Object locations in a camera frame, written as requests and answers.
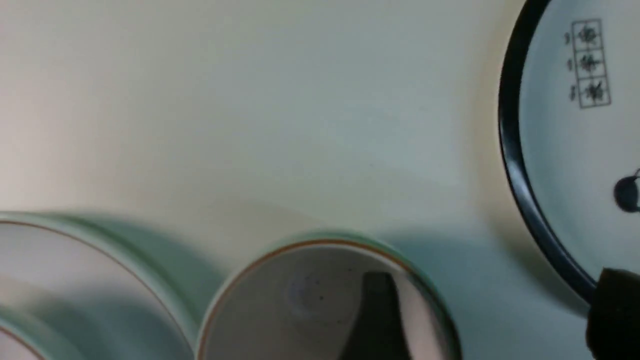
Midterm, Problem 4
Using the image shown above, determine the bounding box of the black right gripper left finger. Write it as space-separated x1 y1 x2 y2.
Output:
340 271 412 360

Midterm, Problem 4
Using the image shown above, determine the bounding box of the pale celadon small cup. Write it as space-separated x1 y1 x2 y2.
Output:
194 230 464 360

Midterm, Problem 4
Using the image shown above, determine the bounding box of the pale celadon medium bowl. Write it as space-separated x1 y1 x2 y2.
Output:
1 211 198 360

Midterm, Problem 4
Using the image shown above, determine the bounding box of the illustrated black-rimmed plate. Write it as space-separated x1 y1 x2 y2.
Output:
497 0 640 303

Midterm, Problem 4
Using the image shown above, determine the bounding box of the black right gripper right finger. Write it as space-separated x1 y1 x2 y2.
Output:
585 268 640 360

